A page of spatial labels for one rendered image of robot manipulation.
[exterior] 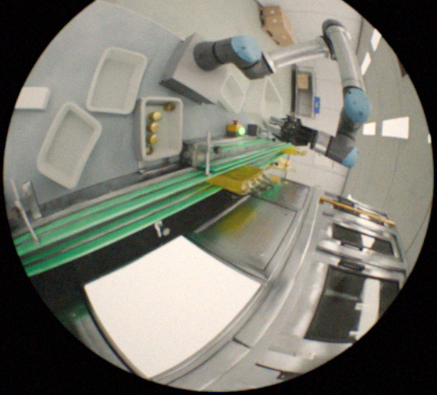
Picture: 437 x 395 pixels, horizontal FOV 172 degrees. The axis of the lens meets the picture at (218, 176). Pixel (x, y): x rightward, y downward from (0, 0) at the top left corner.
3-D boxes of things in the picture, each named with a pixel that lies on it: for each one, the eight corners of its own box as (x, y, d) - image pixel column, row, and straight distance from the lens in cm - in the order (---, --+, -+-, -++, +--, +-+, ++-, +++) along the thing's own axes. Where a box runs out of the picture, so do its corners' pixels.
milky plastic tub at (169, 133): (135, 158, 63) (143, 162, 55) (133, 100, 62) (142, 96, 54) (170, 150, 71) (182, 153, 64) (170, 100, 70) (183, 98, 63)
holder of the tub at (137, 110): (136, 171, 65) (144, 176, 58) (133, 101, 62) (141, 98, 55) (169, 162, 72) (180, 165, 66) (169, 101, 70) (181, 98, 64)
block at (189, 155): (181, 164, 68) (191, 167, 63) (180, 142, 66) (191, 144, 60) (186, 162, 70) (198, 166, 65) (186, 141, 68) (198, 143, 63)
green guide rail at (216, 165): (199, 167, 66) (214, 171, 61) (199, 164, 66) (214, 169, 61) (291, 141, 225) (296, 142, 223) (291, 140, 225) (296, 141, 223)
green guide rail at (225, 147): (200, 149, 64) (215, 153, 59) (200, 147, 64) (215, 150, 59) (291, 136, 224) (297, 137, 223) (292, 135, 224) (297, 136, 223)
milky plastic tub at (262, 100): (245, 74, 62) (267, 72, 59) (265, 101, 79) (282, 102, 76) (235, 112, 54) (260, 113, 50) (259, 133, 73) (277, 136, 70)
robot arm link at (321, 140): (329, 137, 58) (322, 159, 56) (318, 133, 58) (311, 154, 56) (331, 131, 51) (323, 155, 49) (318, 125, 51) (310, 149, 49)
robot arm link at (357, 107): (341, 10, 75) (380, 123, 40) (344, 28, 80) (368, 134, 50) (314, 6, 73) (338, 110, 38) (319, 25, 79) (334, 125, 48)
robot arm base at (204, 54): (198, 36, 74) (216, 30, 68) (219, 52, 82) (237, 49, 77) (189, 62, 66) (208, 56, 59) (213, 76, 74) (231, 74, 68)
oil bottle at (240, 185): (205, 181, 72) (246, 197, 61) (206, 170, 70) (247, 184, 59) (213, 179, 76) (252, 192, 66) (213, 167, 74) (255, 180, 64)
